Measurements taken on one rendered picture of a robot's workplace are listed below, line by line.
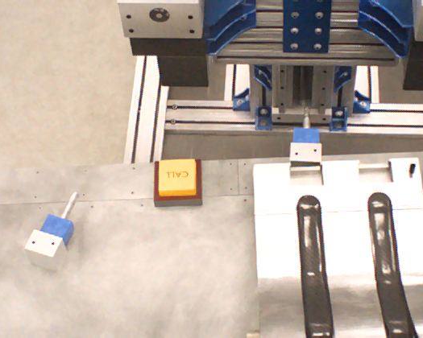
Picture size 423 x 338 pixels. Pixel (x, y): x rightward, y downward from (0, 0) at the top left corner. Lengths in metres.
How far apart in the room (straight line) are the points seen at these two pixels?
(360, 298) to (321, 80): 0.82
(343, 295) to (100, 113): 1.45
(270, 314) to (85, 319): 0.31
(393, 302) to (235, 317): 0.25
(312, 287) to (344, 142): 0.99
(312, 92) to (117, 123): 0.69
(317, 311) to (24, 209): 0.54
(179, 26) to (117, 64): 1.19
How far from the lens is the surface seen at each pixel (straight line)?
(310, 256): 1.50
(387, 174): 1.60
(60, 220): 1.60
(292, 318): 1.41
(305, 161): 1.61
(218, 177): 1.66
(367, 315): 1.42
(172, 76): 1.85
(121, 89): 2.80
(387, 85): 2.53
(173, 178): 1.62
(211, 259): 1.58
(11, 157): 2.73
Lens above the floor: 2.20
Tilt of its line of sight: 57 degrees down
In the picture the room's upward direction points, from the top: 6 degrees counter-clockwise
